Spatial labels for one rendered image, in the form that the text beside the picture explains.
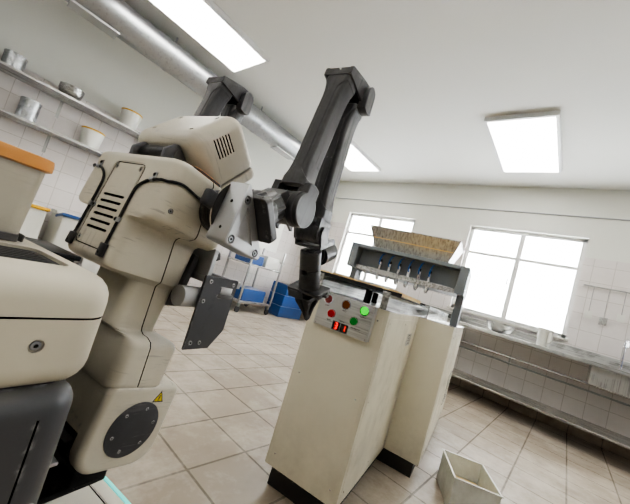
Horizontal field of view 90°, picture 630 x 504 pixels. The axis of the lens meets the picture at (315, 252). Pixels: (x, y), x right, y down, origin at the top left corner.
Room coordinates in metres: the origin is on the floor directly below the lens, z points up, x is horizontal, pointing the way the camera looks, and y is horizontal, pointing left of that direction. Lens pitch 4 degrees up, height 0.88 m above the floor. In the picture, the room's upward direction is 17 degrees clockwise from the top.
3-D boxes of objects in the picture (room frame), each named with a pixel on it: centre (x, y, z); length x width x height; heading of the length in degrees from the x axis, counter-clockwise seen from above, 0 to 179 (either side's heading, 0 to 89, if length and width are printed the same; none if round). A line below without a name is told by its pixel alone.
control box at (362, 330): (1.28, -0.19, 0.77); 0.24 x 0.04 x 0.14; 61
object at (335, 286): (2.21, -0.54, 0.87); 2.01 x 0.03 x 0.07; 151
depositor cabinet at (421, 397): (2.46, -0.85, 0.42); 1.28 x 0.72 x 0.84; 151
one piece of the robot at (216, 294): (0.76, 0.29, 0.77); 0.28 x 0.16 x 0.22; 60
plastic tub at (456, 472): (1.69, -1.09, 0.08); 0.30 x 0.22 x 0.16; 167
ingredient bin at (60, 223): (3.65, 2.64, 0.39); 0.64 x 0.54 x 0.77; 49
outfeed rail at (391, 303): (2.07, -0.80, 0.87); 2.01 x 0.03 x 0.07; 151
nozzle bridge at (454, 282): (2.04, -0.61, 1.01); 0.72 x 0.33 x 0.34; 61
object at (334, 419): (1.60, -0.37, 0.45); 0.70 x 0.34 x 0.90; 151
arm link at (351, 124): (0.81, 0.02, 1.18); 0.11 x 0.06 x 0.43; 60
